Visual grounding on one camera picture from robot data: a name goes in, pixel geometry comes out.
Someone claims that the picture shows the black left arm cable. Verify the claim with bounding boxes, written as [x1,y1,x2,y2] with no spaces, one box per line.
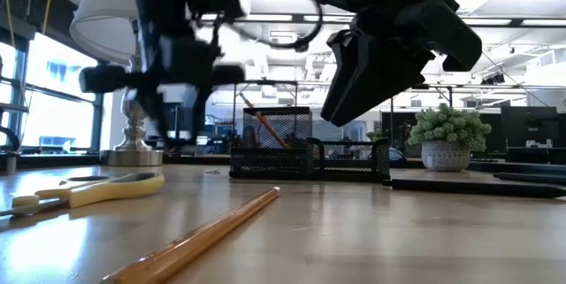
[238,0,325,52]

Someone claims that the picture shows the large black monitor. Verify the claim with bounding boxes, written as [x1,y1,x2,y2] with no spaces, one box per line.
[500,105,560,150]

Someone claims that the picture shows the black tray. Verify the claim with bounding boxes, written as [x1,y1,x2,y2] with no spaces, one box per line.
[382,178,566,200]

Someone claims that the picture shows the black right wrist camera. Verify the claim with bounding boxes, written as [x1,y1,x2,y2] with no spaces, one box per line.
[391,0,484,73]

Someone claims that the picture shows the black aluminium table frame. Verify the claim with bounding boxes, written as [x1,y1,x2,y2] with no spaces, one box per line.
[0,153,566,179]

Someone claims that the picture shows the black track spotlight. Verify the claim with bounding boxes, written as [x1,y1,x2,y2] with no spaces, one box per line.
[480,72,507,87]

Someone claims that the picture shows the green faux plant white pot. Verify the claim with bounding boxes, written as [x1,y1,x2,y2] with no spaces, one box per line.
[406,102,493,173]

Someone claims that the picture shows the black mesh desk organizer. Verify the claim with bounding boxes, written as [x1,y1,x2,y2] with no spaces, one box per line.
[229,106,392,184]

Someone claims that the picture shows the table lamp white shade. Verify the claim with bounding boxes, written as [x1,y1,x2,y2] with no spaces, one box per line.
[69,0,165,168]

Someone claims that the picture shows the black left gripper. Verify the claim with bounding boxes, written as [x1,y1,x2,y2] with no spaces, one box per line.
[79,35,247,144]

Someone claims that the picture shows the thin black pen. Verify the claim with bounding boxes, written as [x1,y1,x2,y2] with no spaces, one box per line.
[492,171,566,187]

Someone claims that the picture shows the orange wooden pencil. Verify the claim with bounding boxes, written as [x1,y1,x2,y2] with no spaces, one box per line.
[100,186,282,284]
[238,92,291,150]

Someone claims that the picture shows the yellow handled scissors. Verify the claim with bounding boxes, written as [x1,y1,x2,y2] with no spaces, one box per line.
[0,172,166,219]

